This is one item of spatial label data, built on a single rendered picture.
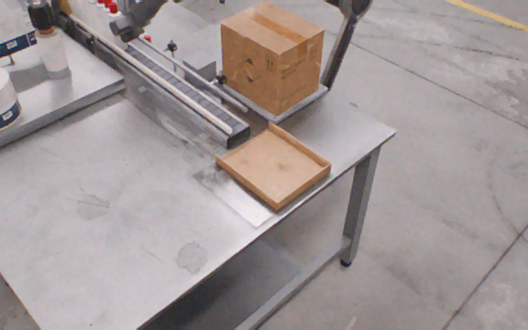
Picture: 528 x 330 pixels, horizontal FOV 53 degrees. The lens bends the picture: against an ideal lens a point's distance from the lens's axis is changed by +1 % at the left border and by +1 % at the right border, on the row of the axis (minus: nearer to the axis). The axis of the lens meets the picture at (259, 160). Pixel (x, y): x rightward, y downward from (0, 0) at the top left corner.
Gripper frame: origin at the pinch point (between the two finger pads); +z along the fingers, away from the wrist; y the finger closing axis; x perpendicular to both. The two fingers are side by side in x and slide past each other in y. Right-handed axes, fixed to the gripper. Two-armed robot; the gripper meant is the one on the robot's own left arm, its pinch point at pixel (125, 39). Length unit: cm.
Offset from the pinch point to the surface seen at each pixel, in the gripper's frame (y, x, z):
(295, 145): -12, 73, -46
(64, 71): 27.5, 0.9, 3.4
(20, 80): 41.5, -5.0, 11.4
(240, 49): -17, 33, -42
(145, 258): 54, 75, -46
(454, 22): -279, 69, 64
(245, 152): 3, 65, -39
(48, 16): 27.5, -13.5, -14.6
